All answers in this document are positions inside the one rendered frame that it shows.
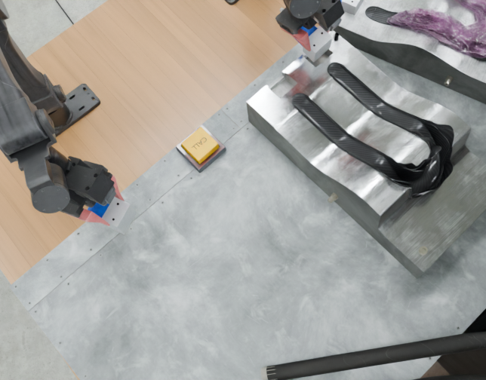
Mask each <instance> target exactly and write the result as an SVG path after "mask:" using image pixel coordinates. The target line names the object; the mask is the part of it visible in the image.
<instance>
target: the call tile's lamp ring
mask: <svg viewBox="0 0 486 380"><path fill-rule="evenodd" d="M200 127H202V128H203V129H204V130H205V131H206V132H207V133H208V134H209V135H210V136H211V137H212V138H213V139H214V140H215V141H216V142H217V143H218V144H219V146H220V148H219V149H218V150H216V151H215V153H213V154H212V155H211V156H210V157H209V158H207V159H206V160H205V161H204V162H202V163H201V164H200V165H198V164H197V163H196V162H195V161H194V160H193V159H192V158H191V157H190V156H189V155H188V154H187V153H186V152H185V151H184V150H183V149H182V148H181V143H182V142H183V141H184V140H185V139H184V140H183V141H182V142H181V143H180V144H178V145H177V146H176V147H177V148H178V149H179V150H180V151H181V152H182V153H183V154H184V155H185V156H186V157H187V158H188V159H189V160H190V161H191V162H192V163H193V164H194V165H195V166H196V167H197V168H198V169H200V168H202V167H203V166H204V165H205V164H206V163H208V162H209V160H211V159H212V158H213V157H214V156H215V155H216V154H218V153H219V152H220V151H221V150H222V149H224V148H225V146H224V145H223V144H222V143H221V142H220V141H219V140H218V139H217V138H216V137H215V136H214V135H213V134H212V133H211V132H210V131H209V130H208V129H207V128H206V127H204V126H203V125H201V126H200ZM197 129H199V127H198V128H197ZM197 129H196V130H197ZM194 132H195V131H194ZM194 132H192V133H191V134H193V133H194ZM191 134H190V135H191ZM190 135H189V136H190ZM189 136H188V137H189ZM188 137H187V138H188Z"/></svg>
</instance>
